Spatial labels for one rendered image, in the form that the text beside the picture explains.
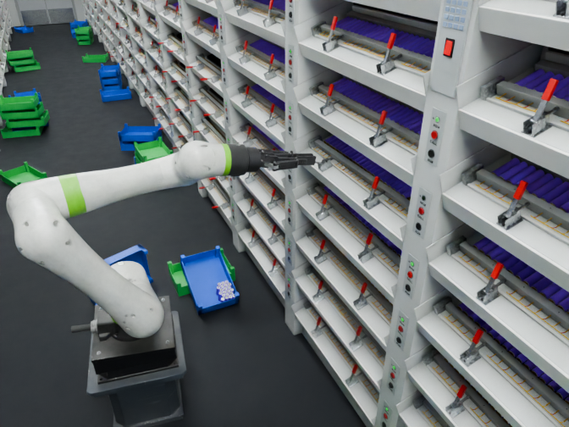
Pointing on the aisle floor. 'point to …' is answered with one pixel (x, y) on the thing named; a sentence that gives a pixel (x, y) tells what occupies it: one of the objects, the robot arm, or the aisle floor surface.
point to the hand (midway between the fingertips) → (303, 159)
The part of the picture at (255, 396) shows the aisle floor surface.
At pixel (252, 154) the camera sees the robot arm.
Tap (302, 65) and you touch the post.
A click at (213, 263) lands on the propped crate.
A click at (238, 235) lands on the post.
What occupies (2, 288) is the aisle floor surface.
